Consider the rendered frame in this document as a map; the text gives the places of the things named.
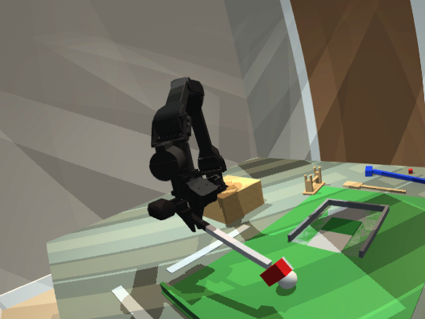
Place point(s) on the green putting mat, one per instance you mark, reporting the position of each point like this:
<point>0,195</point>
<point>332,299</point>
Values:
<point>385,284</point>

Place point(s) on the blue golf putter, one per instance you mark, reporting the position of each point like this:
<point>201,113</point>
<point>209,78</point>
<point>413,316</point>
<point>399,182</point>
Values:
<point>369,171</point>

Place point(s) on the white golf ball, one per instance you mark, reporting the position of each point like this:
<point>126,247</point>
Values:
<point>288,281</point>

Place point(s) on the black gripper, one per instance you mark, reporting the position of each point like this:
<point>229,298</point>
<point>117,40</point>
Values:
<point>163,209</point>

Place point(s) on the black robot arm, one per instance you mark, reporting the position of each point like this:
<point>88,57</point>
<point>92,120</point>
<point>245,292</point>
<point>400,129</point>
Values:
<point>171,129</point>

